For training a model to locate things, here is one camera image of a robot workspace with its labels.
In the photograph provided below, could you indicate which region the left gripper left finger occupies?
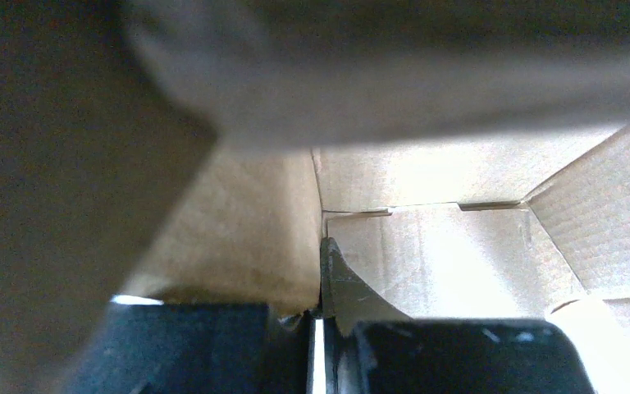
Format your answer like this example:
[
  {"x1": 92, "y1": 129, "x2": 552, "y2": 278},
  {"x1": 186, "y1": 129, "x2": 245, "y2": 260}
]
[{"x1": 65, "y1": 303, "x2": 313, "y2": 393}]

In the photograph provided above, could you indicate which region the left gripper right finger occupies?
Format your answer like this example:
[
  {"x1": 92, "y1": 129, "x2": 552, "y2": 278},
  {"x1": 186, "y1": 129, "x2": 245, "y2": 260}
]
[{"x1": 320, "y1": 237, "x2": 595, "y2": 393}]

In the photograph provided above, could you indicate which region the brown cardboard box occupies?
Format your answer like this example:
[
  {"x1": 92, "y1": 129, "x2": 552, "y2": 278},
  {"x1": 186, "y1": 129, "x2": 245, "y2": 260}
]
[{"x1": 0, "y1": 1, "x2": 630, "y2": 393}]

